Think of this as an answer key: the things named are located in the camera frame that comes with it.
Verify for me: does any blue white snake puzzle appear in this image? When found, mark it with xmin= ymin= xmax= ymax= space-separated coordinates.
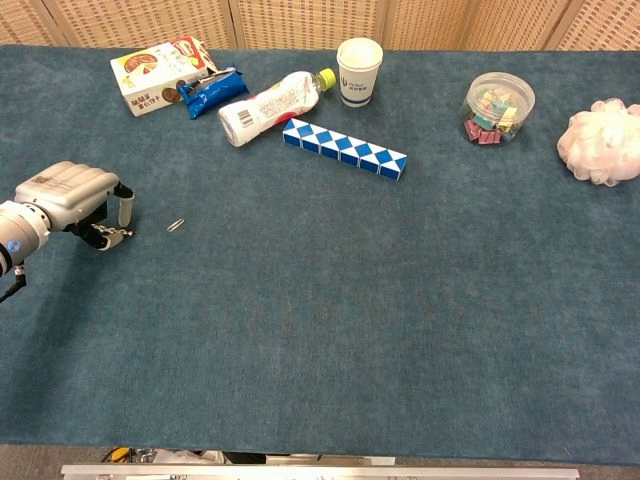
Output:
xmin=282 ymin=117 xmax=408 ymax=183

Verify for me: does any white snack box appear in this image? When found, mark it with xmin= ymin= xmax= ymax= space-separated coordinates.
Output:
xmin=109 ymin=35 xmax=220 ymax=118

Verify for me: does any white bottle with yellow cap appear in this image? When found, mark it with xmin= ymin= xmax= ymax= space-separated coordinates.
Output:
xmin=217 ymin=67 xmax=338 ymax=148

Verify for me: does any clear jar of binder clips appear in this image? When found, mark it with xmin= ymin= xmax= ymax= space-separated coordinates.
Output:
xmin=458 ymin=72 xmax=537 ymax=147

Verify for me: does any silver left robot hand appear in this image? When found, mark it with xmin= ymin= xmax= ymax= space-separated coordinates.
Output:
xmin=13 ymin=160 xmax=136 ymax=252

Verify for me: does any white paper cup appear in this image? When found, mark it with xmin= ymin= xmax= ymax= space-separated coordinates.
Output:
xmin=336 ymin=37 xmax=385 ymax=109

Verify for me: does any blue snack packet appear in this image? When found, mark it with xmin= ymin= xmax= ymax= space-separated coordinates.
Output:
xmin=177 ymin=63 xmax=250 ymax=120

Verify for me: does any teal table cloth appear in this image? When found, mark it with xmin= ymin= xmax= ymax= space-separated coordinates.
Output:
xmin=0 ymin=44 xmax=640 ymax=467

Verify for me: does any wicker folding screen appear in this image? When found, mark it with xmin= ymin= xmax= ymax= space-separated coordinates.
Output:
xmin=0 ymin=0 xmax=640 ymax=52

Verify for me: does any aluminium frame rail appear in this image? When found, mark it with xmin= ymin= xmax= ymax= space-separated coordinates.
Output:
xmin=60 ymin=463 xmax=581 ymax=480

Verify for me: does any metal bead chain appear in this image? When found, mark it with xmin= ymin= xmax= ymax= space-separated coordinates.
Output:
xmin=92 ymin=224 xmax=135 ymax=239

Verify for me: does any white mesh bath sponge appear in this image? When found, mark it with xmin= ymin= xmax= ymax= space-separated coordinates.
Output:
xmin=556 ymin=98 xmax=640 ymax=188

